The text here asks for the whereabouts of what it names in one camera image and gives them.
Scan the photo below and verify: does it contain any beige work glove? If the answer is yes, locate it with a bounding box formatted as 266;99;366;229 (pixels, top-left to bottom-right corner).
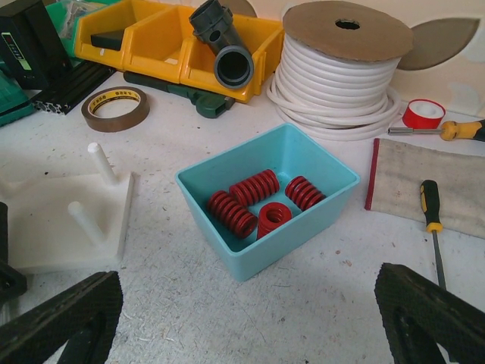
365;139;484;238

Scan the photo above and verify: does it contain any green black level tool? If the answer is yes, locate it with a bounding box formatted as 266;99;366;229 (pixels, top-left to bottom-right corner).
124;71;236;119

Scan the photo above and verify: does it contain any white cable spool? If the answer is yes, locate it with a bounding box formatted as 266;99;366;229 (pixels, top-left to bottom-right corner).
267;1;413;141

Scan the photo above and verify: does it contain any grey pipe fitting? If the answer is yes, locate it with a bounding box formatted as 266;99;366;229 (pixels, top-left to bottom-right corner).
189;1;254;89

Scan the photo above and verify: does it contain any red white tape roll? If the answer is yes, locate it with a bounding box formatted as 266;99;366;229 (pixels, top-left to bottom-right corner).
402;99;446;129

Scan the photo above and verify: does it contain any red spring long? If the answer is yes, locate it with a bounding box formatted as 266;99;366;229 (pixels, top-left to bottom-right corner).
229;169;280;206
207;190;258;239

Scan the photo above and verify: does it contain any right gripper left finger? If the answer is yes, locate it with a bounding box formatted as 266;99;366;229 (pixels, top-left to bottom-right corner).
1;271;123;363

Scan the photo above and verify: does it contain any teal plastic bin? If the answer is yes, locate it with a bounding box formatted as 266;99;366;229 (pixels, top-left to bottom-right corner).
176;124;360;281

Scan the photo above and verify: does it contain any brown tape roll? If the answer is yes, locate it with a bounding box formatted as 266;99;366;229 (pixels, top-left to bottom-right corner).
81;86;150;133

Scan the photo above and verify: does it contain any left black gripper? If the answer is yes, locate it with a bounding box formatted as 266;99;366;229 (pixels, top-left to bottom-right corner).
1;202;27;303

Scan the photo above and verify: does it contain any black yellow screwdriver thin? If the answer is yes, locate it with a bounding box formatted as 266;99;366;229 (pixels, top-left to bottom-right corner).
420;180;446;290

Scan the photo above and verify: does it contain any green bin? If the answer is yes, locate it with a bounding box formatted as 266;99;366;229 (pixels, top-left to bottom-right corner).
45;0;117;58

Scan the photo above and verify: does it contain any white peg base plate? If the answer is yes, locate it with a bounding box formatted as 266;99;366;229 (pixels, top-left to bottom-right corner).
1;143;134;275

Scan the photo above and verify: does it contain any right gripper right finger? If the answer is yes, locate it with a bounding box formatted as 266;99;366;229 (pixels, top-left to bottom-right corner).
374;262;484;363

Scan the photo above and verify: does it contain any yellow triple bin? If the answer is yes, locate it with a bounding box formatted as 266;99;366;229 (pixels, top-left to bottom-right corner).
75;1;284;103

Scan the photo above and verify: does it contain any black foam block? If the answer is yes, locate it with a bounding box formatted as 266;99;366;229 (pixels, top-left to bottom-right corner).
91;29;124;51

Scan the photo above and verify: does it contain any red spring short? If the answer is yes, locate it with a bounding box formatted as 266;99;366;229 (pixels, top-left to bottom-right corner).
285;175;326;212

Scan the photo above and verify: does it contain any black aluminium extrusion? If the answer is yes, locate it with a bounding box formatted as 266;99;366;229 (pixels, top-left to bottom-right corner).
30;61;117;115

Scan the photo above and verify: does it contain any green case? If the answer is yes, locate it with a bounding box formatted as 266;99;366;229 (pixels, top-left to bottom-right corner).
0;71;35;127

